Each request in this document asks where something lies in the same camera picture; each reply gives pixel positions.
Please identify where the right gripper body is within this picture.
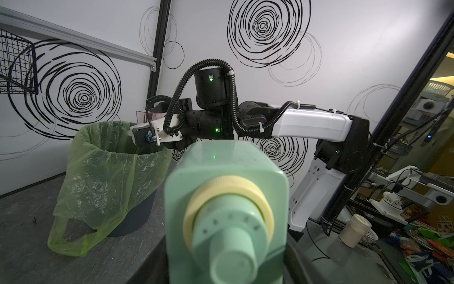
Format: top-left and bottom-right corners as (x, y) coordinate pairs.
(150, 97), (196, 149)

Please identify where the green sharpener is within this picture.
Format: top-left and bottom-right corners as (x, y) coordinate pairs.
(164, 140), (289, 284)

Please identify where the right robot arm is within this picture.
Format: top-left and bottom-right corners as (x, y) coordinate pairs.
(143, 59), (370, 232)

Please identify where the bin with green bag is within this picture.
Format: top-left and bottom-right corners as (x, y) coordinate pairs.
(47, 121), (172, 257)

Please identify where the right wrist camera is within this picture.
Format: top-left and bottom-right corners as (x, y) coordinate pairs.
(127, 117), (183, 148)

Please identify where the black wire basket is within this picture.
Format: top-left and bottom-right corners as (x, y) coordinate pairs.
(1, 29), (38, 95)

